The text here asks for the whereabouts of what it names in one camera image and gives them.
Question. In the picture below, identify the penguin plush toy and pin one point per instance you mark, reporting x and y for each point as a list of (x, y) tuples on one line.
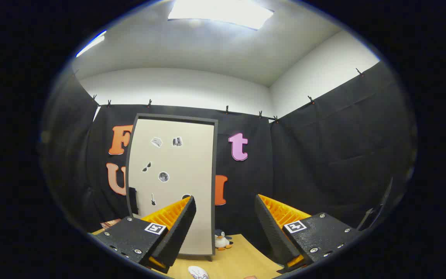
[(220, 241)]

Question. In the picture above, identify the brown cover book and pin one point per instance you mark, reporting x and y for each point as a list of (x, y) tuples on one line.
[(110, 223)]

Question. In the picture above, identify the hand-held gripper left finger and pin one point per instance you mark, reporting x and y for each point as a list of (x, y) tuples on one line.
[(180, 228)]

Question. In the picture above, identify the beige shoe cabinet door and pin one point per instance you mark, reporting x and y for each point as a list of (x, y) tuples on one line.
[(184, 162)]

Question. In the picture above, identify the long ceiling light strip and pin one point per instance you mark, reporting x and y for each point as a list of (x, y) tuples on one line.
[(90, 44)]

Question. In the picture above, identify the square ceiling light panel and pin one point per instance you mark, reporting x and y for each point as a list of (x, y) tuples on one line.
[(223, 11)]

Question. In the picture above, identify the white canvas shoe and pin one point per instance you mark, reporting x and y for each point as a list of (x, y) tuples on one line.
[(198, 272)]

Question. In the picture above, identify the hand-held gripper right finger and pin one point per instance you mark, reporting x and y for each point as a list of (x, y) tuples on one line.
[(271, 228)]

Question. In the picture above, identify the grey shoe cabinet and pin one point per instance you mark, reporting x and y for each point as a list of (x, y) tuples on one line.
[(216, 155)]

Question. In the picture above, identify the black backdrop cloth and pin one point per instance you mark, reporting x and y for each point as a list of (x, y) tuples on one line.
[(323, 155)]

